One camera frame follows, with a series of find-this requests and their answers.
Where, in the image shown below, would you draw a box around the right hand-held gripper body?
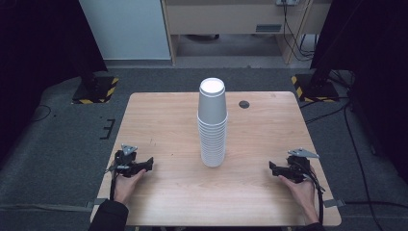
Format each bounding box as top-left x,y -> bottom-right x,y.
284,147 -> 320,184

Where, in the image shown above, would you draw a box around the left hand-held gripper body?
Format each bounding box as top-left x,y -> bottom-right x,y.
108,143 -> 146,178

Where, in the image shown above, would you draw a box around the stack of white paper cups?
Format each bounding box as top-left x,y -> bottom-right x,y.
196,77 -> 229,168

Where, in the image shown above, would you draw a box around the person's left hand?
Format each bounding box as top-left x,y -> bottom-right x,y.
113,168 -> 147,205

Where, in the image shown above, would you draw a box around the person's right hand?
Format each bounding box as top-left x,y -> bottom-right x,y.
277,174 -> 318,217

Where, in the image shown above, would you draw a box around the grey tape piece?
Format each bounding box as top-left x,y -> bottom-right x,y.
86,197 -> 108,210
322,198 -> 346,209

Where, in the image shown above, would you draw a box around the striped black stand base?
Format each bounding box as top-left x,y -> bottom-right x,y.
71,75 -> 120,105
291,73 -> 341,104

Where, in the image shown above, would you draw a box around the grey floor tape strip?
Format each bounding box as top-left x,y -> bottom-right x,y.
0,203 -> 94,214

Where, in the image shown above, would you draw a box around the white panel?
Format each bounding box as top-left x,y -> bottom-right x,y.
78,0 -> 171,62

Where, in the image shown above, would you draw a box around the black curtain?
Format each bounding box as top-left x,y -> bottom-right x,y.
309,0 -> 408,176
0,0 -> 109,163

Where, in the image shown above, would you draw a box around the light wooden desk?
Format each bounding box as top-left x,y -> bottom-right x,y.
161,0 -> 333,65

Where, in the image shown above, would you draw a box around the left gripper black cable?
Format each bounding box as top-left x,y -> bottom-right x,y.
109,169 -> 117,202

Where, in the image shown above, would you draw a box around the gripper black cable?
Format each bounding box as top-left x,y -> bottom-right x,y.
109,169 -> 117,202
299,162 -> 326,225

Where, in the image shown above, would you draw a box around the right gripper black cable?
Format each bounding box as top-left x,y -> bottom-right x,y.
299,162 -> 326,225

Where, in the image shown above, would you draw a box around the long black floor cable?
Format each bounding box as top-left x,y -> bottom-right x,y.
344,104 -> 384,231

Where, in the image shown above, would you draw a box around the thin looped floor cable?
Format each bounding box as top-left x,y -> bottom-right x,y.
30,103 -> 53,123

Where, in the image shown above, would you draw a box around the hanging black cables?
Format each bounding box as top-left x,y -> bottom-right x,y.
281,0 -> 318,63

